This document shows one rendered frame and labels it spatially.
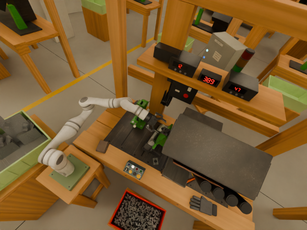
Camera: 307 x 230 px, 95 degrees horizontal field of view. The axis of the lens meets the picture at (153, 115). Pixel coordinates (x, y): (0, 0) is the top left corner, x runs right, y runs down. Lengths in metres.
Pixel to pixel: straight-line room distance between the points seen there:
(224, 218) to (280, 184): 1.84
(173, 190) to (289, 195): 2.17
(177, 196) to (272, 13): 1.15
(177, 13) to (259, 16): 0.36
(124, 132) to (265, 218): 2.17
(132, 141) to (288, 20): 1.16
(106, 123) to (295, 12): 1.35
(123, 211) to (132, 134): 0.58
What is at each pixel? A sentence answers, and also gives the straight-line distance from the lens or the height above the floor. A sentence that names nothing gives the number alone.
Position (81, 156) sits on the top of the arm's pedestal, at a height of 0.85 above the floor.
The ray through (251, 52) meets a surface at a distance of 0.93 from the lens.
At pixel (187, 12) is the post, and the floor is 1.81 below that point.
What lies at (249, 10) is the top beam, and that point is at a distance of 0.84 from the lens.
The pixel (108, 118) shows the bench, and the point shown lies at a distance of 1.43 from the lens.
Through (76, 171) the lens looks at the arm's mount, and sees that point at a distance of 1.27.
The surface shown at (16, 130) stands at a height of 0.93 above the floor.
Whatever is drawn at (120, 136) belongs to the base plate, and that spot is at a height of 0.90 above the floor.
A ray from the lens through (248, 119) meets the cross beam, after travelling 1.30.
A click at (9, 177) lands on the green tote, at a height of 0.86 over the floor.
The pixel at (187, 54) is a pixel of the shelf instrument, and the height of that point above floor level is 1.61.
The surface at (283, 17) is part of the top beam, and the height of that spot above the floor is 1.90.
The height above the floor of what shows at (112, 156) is 0.90.
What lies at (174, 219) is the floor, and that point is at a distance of 2.12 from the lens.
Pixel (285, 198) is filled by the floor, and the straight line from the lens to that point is 3.01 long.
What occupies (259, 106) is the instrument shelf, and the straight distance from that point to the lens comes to 0.97.
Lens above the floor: 2.05
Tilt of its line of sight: 53 degrees down
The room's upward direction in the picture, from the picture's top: 13 degrees clockwise
